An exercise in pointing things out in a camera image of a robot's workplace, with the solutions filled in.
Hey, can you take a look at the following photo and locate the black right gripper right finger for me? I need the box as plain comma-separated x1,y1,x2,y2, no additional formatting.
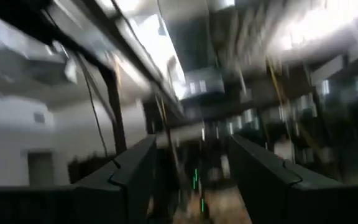
227,134,344,224

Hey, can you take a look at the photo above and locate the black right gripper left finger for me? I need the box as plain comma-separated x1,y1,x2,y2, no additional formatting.
73,134,158,224

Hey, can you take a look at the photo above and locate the black aluminium rig frame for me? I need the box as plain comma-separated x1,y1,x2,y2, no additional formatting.
0,0,186,156

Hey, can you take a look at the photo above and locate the thin black hanging cable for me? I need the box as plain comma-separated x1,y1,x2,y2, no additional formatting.
76,52,110,158

